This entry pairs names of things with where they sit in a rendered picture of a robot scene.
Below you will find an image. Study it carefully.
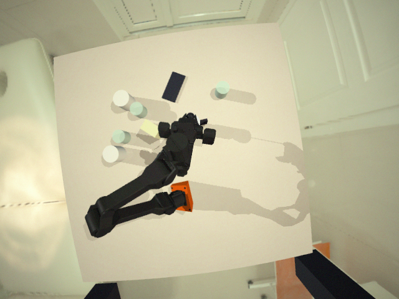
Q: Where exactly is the french press coffee maker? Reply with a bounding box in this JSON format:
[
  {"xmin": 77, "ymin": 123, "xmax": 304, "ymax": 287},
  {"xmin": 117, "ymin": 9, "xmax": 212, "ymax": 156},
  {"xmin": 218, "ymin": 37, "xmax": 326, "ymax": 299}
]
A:
[{"xmin": 186, "ymin": 112, "xmax": 208, "ymax": 126}]

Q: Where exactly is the olive green block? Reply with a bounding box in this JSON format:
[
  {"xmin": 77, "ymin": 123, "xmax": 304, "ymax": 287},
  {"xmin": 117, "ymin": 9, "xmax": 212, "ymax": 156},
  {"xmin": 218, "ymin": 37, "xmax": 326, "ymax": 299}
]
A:
[{"xmin": 140, "ymin": 119, "xmax": 161, "ymax": 139}]

